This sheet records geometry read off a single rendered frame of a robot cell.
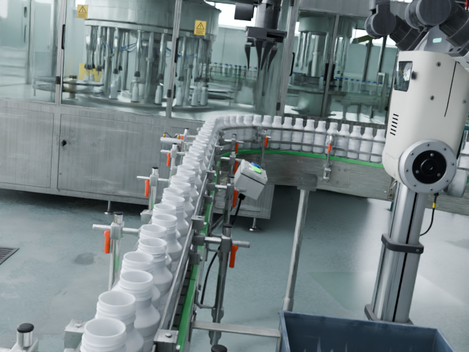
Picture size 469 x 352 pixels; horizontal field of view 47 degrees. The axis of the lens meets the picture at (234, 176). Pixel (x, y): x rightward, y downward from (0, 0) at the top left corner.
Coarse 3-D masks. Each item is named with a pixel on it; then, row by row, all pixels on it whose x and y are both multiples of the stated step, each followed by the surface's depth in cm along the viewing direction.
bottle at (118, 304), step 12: (108, 300) 55; (120, 300) 56; (132, 300) 55; (96, 312) 54; (108, 312) 52; (120, 312) 52; (132, 312) 53; (132, 324) 54; (132, 336) 54; (132, 348) 53
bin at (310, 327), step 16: (192, 320) 99; (288, 320) 105; (304, 320) 105; (320, 320) 105; (336, 320) 105; (352, 320) 105; (272, 336) 99; (288, 336) 106; (304, 336) 106; (320, 336) 106; (336, 336) 106; (352, 336) 106; (368, 336) 106; (384, 336) 106; (400, 336) 106; (416, 336) 106; (432, 336) 106
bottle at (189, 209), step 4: (172, 184) 105; (176, 184) 107; (180, 184) 107; (184, 184) 107; (188, 184) 106; (176, 188) 104; (180, 188) 104; (184, 188) 104; (188, 188) 105; (184, 192) 104; (188, 192) 105; (184, 196) 104; (188, 196) 105; (184, 200) 105; (188, 200) 106; (188, 204) 105; (184, 208) 104; (188, 208) 105; (192, 208) 106; (188, 212) 105; (192, 212) 106; (188, 216) 105; (188, 220) 105; (188, 224) 105; (188, 240) 106; (188, 244) 107; (188, 248) 107; (184, 264) 107
